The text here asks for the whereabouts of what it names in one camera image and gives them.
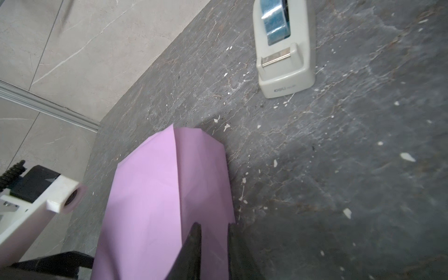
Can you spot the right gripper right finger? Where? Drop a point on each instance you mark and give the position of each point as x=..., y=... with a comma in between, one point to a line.
x=241, y=264

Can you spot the white tape dispenser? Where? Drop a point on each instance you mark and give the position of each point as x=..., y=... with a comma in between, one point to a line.
x=285, y=45

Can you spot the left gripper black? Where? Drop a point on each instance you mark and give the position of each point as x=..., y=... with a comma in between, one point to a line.
x=63, y=266

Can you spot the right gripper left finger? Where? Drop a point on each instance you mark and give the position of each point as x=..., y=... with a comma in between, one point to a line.
x=187, y=265

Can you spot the pink wrapping paper sheet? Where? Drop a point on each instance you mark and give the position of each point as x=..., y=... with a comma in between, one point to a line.
x=175, y=178

